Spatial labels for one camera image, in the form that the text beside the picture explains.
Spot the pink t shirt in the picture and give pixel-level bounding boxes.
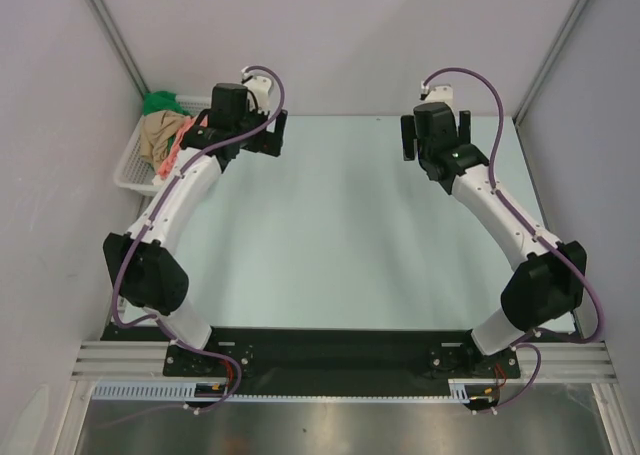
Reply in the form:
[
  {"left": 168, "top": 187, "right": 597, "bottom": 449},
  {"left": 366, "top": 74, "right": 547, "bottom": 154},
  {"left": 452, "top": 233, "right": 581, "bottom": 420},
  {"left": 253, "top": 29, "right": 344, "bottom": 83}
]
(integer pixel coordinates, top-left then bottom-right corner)
[{"left": 152, "top": 116, "right": 195, "bottom": 186}]

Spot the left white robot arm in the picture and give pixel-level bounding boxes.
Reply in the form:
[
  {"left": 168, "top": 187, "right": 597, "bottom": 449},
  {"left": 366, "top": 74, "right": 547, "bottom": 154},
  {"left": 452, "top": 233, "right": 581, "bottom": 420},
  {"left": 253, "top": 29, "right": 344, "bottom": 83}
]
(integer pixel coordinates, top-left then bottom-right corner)
[{"left": 103, "top": 75, "right": 287, "bottom": 375}]

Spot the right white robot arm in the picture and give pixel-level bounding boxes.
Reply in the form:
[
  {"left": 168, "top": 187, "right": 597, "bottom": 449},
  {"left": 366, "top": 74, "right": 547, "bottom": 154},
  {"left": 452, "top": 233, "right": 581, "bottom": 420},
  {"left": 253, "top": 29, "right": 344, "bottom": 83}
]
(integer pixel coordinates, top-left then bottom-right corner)
[{"left": 400, "top": 102, "right": 587, "bottom": 376}]

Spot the green t shirt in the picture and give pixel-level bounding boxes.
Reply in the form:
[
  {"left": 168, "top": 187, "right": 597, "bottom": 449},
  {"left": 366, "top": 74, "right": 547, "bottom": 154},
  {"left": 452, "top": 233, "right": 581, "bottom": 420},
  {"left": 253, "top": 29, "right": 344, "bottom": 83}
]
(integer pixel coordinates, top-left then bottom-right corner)
[{"left": 143, "top": 91, "right": 189, "bottom": 148}]

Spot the beige t shirt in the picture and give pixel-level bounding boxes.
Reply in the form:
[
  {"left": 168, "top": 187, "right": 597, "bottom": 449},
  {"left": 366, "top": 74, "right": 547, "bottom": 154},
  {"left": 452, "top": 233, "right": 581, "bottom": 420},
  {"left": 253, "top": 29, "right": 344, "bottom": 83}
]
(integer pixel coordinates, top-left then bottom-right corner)
[{"left": 139, "top": 110, "right": 186, "bottom": 171}]

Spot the white plastic basket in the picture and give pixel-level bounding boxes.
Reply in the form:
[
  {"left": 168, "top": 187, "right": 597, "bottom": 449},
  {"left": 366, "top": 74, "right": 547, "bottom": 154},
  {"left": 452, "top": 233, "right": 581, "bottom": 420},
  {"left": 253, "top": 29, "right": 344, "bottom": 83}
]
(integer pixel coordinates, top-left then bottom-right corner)
[{"left": 113, "top": 95, "right": 211, "bottom": 197}]

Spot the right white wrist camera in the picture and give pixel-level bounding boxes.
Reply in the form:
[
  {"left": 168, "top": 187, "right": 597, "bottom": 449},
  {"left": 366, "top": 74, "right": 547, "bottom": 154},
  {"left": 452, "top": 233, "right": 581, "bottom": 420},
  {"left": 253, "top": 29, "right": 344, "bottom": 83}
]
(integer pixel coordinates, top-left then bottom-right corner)
[{"left": 420, "top": 84, "right": 454, "bottom": 107}]

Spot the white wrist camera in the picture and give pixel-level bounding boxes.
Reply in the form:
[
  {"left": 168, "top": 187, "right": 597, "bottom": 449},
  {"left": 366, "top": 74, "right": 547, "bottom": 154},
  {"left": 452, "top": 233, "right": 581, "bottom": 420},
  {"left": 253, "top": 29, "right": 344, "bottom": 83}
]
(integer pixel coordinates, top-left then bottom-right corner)
[
  {"left": 241, "top": 69, "right": 273, "bottom": 115},
  {"left": 420, "top": 84, "right": 454, "bottom": 107}
]

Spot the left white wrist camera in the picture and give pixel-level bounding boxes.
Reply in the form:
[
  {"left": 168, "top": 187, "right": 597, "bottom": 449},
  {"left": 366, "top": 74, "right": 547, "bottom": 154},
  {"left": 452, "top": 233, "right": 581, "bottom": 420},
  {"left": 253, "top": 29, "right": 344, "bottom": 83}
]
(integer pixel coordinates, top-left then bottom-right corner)
[{"left": 241, "top": 69, "right": 273, "bottom": 115}]

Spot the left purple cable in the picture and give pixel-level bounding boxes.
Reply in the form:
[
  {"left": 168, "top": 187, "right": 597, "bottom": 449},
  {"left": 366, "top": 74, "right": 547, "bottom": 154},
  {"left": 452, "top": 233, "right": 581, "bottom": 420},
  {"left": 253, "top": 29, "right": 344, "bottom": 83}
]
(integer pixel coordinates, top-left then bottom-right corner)
[{"left": 97, "top": 65, "right": 289, "bottom": 429}]

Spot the purple cable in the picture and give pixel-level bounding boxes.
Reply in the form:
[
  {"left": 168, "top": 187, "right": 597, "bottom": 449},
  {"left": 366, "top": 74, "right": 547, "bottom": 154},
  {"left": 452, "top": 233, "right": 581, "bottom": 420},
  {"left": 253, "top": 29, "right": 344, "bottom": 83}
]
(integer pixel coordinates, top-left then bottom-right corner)
[
  {"left": 423, "top": 67, "right": 604, "bottom": 415},
  {"left": 97, "top": 65, "right": 289, "bottom": 429}
]

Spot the left aluminium corner post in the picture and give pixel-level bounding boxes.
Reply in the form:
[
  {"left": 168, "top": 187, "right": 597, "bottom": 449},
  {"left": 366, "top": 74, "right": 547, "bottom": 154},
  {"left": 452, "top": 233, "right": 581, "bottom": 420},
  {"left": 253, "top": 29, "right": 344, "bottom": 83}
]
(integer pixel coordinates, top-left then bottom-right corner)
[{"left": 85, "top": 0, "right": 149, "bottom": 98}]

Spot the aluminium corner post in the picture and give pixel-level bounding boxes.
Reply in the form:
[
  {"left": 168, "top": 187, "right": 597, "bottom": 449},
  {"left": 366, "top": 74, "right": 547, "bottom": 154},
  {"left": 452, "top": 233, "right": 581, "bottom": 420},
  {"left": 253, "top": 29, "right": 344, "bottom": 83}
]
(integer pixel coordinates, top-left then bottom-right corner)
[
  {"left": 512, "top": 0, "right": 592, "bottom": 128},
  {"left": 85, "top": 0, "right": 149, "bottom": 98}
]

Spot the right aluminium corner post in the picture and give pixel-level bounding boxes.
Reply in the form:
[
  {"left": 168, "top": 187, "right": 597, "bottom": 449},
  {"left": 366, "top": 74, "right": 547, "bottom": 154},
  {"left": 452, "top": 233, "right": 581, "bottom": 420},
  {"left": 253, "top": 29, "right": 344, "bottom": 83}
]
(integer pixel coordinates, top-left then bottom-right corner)
[{"left": 512, "top": 0, "right": 592, "bottom": 128}]

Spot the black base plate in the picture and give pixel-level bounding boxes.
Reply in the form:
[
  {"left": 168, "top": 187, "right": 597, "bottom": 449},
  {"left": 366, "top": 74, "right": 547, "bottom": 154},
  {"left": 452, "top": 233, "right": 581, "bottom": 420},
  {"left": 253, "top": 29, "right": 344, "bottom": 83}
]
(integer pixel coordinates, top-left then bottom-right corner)
[{"left": 99, "top": 324, "right": 586, "bottom": 399}]

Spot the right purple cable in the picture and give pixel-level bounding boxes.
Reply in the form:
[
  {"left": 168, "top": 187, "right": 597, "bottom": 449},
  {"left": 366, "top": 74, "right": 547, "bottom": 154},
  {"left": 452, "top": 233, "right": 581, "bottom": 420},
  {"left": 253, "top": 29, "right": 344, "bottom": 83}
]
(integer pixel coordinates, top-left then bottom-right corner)
[{"left": 423, "top": 67, "right": 604, "bottom": 415}]

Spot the white slotted cable duct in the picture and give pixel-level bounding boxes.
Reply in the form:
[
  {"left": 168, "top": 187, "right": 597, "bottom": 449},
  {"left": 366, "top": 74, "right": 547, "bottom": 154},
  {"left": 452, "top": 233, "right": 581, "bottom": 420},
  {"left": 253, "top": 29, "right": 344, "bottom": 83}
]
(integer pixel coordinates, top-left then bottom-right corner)
[{"left": 92, "top": 381, "right": 497, "bottom": 404}]

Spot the aluminium frame rail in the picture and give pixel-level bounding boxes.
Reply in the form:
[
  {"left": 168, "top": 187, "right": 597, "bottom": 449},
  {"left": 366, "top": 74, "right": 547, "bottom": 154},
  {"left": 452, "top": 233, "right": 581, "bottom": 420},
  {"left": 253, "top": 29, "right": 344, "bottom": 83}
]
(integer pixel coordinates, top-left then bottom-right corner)
[{"left": 71, "top": 341, "right": 618, "bottom": 384}]

